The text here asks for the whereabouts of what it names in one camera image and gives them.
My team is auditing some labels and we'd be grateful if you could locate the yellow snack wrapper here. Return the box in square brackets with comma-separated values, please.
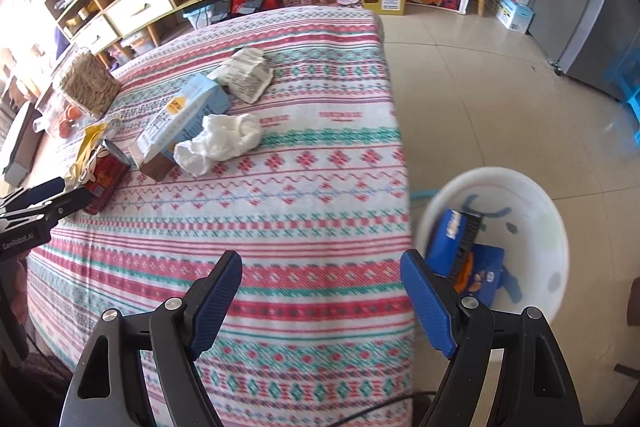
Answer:
[65, 122, 108, 186]

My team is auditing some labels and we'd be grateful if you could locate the red drink can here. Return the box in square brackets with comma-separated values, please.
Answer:
[79, 139, 131, 215]

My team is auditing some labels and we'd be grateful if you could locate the light blue carton box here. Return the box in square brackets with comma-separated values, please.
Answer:
[129, 72, 231, 182]

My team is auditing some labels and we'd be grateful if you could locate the white tissue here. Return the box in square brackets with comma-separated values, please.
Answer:
[174, 114, 264, 176]

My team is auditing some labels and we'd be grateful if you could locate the white printed snack bag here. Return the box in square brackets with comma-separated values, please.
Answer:
[207, 46, 273, 104]

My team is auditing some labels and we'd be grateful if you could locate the white plastic trash bin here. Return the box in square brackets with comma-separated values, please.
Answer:
[413, 167, 570, 321]

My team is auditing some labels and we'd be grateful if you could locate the glass jar with oranges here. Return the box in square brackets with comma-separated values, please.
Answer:
[32, 92, 93, 142]

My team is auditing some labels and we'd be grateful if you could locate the blue snack bag in bin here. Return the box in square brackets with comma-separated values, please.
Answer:
[425, 208, 504, 307]

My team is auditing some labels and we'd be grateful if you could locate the clear jar of biscuits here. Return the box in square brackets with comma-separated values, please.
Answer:
[54, 52, 120, 119]

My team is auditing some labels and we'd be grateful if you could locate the patterned striped tablecloth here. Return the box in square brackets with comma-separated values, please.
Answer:
[28, 6, 414, 426]

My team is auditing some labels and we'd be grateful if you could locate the blue white appliance box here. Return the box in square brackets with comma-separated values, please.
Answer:
[486, 0, 534, 34]

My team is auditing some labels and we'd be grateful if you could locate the grey refrigerator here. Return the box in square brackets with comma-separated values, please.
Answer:
[528, 0, 639, 102]

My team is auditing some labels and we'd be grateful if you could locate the black cable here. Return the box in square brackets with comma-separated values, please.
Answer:
[328, 389, 437, 427]

